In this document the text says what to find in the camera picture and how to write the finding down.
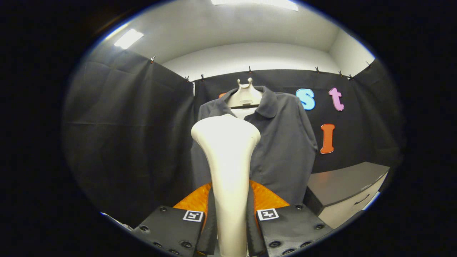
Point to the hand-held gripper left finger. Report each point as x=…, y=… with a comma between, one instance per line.
x=211, y=221

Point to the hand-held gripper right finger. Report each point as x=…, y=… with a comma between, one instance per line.
x=250, y=221

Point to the grey button shirt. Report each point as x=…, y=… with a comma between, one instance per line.
x=285, y=150

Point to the cream clothes hanger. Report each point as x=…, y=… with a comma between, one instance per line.
x=245, y=96

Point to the white crumpled sheet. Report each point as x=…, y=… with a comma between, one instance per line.
x=117, y=222

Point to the grey cabinet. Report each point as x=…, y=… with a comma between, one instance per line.
x=342, y=182

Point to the small ceiling light panel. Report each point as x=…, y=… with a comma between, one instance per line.
x=128, y=38

